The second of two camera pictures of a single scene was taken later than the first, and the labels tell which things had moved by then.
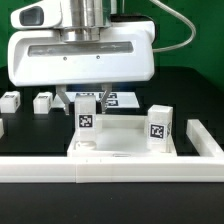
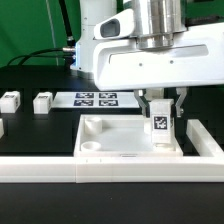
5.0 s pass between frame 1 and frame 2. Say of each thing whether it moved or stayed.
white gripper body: moved
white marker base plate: stayed
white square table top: stayed
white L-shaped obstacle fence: stayed
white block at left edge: stayed
